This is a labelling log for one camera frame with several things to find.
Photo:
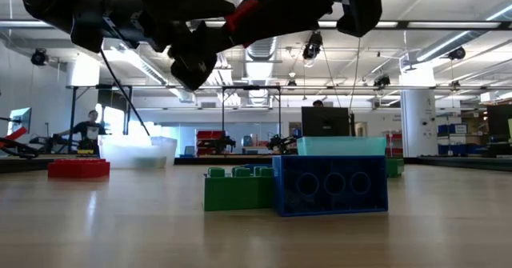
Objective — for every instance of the cardboard boxes stack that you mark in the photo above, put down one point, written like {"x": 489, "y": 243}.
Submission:
{"x": 474, "y": 122}

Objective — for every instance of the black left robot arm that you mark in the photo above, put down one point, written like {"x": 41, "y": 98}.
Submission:
{"x": 44, "y": 0}

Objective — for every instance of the white round pillar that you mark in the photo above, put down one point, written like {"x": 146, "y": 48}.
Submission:
{"x": 418, "y": 120}

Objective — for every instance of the small red toy brick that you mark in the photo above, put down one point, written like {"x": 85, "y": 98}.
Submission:
{"x": 240, "y": 14}

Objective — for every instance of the black overhead camera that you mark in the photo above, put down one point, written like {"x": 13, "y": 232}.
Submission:
{"x": 313, "y": 46}

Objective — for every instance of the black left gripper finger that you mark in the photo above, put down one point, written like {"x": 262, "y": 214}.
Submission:
{"x": 208, "y": 6}
{"x": 196, "y": 60}

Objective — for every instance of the black background robot arm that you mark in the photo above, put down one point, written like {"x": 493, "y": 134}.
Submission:
{"x": 222, "y": 143}
{"x": 280, "y": 144}

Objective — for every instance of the silver ventilation duct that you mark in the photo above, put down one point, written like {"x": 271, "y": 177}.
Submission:
{"x": 260, "y": 50}

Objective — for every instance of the clear plastic bin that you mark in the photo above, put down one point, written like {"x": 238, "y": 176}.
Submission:
{"x": 136, "y": 150}

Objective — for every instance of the lit computer monitor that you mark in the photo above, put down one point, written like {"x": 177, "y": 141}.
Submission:
{"x": 20, "y": 120}

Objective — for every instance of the blue toy brick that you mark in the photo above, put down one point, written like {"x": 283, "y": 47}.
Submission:
{"x": 332, "y": 186}

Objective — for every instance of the green toy brick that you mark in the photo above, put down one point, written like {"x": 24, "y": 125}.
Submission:
{"x": 395, "y": 168}
{"x": 150, "y": 163}
{"x": 238, "y": 194}

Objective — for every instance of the teal plastic bin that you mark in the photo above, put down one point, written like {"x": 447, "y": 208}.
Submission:
{"x": 342, "y": 146}

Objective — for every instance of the black monitor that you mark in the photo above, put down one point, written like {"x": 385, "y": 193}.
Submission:
{"x": 500, "y": 122}
{"x": 325, "y": 122}

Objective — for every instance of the long red toy brick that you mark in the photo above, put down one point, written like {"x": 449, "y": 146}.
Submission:
{"x": 78, "y": 170}

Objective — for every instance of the blue bin shelf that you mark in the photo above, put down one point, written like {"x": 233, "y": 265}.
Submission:
{"x": 456, "y": 140}

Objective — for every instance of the red bin stack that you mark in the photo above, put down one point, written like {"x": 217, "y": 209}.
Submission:
{"x": 209, "y": 135}

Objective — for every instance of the person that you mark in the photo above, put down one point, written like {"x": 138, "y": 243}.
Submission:
{"x": 318, "y": 103}
{"x": 90, "y": 130}

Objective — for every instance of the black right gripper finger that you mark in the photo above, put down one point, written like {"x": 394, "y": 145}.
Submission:
{"x": 288, "y": 8}

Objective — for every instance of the black background station frame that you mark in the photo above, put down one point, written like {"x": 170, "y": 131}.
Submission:
{"x": 100, "y": 86}
{"x": 251, "y": 87}

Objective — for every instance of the black ceiling camera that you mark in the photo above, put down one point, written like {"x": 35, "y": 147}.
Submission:
{"x": 457, "y": 53}
{"x": 39, "y": 57}
{"x": 382, "y": 81}

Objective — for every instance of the red and black clamp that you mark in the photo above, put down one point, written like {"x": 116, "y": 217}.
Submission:
{"x": 16, "y": 134}

